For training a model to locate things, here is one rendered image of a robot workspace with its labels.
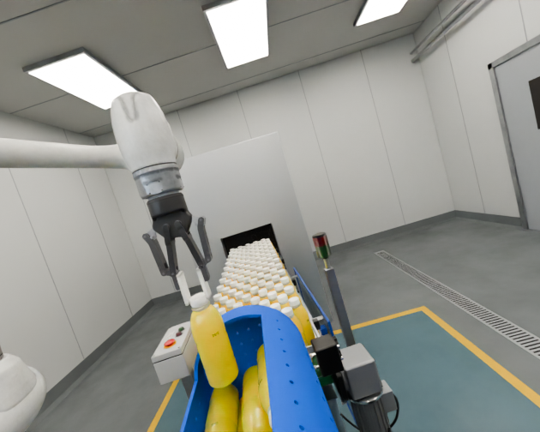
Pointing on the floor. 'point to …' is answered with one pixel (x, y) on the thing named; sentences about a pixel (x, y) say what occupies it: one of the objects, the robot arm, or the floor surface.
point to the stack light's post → (339, 307)
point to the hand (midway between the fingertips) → (194, 285)
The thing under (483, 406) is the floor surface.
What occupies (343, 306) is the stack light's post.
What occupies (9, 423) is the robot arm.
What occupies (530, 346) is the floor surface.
